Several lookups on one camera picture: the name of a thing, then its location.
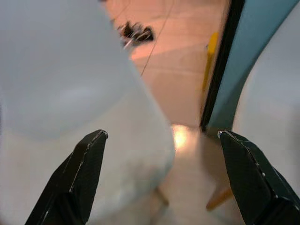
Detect thin dark floor cable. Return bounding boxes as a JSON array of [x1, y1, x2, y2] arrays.
[[140, 0, 176, 76]]

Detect white shell chair wooden legs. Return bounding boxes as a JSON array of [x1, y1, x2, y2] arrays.
[[0, 0, 177, 225], [205, 27, 300, 225]]

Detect yellow stick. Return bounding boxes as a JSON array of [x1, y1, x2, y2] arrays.
[[201, 31, 220, 92]]

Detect black clutter on floor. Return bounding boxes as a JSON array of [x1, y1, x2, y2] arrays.
[[118, 20, 157, 45]]

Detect teal panel with black edge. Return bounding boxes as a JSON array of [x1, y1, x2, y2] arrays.
[[200, 0, 300, 132]]

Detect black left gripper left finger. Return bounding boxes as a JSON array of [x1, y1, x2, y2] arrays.
[[24, 129, 109, 225]]

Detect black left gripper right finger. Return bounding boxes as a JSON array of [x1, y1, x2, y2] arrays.
[[217, 130, 300, 225]]

